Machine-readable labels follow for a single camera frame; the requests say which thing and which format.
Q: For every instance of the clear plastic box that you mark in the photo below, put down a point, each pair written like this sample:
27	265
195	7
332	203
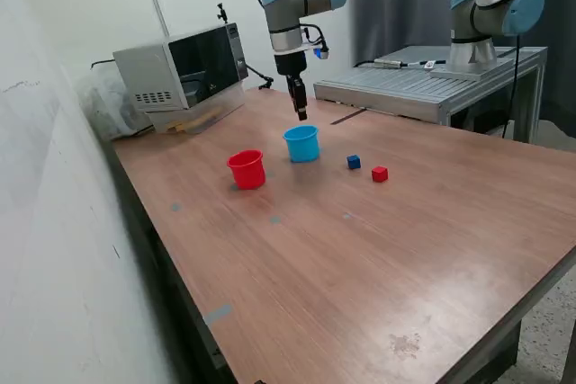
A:
225	103

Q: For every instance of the blue cube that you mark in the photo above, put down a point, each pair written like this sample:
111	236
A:
354	163

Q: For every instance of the white warning label tag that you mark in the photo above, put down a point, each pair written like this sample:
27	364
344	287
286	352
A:
430	65

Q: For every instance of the grey tape strip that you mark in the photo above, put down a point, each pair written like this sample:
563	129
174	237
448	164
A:
218	314

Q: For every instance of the tan wooden block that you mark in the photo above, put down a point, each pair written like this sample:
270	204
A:
175	126

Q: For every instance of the aluminium base plate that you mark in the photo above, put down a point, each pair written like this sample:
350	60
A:
468	74

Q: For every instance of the thin white rod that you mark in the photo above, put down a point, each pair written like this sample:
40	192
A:
160	17

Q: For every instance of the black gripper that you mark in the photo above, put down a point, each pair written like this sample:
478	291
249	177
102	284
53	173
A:
290	65

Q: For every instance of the dark grey curtain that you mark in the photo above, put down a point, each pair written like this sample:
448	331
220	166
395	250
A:
405	20

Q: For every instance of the red plastic cup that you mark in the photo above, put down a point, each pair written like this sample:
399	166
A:
246	175

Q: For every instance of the blue plastic cup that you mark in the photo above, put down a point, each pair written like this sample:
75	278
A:
302	148

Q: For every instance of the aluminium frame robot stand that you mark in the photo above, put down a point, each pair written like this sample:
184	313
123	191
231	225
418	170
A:
382	83

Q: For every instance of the red cube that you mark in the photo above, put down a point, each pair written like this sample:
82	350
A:
380	175

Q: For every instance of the translucent plastic bag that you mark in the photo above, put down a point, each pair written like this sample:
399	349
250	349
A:
103	109

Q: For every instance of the small black camera mount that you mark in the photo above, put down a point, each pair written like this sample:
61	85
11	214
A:
221	13

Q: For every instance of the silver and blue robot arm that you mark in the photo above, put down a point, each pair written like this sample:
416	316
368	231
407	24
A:
288	20

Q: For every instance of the dark flat strip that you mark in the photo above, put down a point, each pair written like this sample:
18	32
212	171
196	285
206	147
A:
346	117

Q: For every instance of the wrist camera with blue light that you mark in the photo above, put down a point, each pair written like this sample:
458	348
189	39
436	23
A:
321	53

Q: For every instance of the tan wooden stick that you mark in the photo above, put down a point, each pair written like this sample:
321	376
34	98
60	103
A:
204	116

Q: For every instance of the white wrist mounting bracket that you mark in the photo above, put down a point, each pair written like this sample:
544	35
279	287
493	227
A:
292	50

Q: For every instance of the silver microwave oven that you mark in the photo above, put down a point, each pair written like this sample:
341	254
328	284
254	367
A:
148	69

